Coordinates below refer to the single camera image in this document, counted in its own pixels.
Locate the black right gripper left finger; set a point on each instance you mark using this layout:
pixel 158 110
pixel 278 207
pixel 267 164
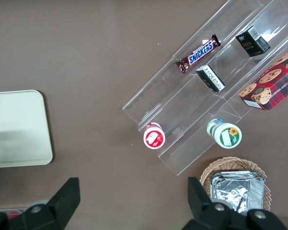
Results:
pixel 60 203

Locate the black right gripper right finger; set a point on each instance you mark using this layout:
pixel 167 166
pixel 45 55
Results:
pixel 200 208

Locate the aluminium foil tray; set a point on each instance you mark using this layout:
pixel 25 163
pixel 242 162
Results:
pixel 232 191

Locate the light tan wicker basket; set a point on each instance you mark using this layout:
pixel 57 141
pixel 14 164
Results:
pixel 230 164

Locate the cream rectangular plastic tray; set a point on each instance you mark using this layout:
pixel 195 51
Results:
pixel 19 124

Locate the red cola bottle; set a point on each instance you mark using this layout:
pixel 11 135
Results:
pixel 14 214

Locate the clear acrylic bottle rack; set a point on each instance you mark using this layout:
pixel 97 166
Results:
pixel 0 209

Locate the green lid yogurt cup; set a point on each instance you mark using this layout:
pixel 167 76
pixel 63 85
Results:
pixel 228 136

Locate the red lid yogurt cup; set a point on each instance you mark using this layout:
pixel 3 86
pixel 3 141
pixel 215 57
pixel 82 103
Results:
pixel 154 137

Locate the clear acrylic tiered shelf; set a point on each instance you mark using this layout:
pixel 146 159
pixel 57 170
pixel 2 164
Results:
pixel 182 107

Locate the small black carton box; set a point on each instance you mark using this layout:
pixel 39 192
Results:
pixel 250 43
pixel 212 79

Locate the red tartan cookie box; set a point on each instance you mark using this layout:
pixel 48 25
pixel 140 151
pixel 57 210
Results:
pixel 273 86

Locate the Snickers chocolate bar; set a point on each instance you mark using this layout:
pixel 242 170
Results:
pixel 200 54

